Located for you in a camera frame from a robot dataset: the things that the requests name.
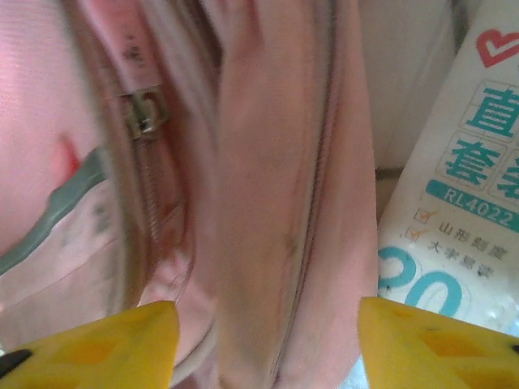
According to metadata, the pink backpack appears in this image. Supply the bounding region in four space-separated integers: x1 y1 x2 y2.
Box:
0 0 380 389

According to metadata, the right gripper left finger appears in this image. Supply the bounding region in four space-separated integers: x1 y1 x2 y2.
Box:
0 300 180 389

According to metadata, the clear ruler set package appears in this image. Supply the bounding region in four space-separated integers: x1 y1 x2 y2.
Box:
375 0 519 348

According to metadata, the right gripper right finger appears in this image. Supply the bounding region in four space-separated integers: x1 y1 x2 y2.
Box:
359 296 519 389

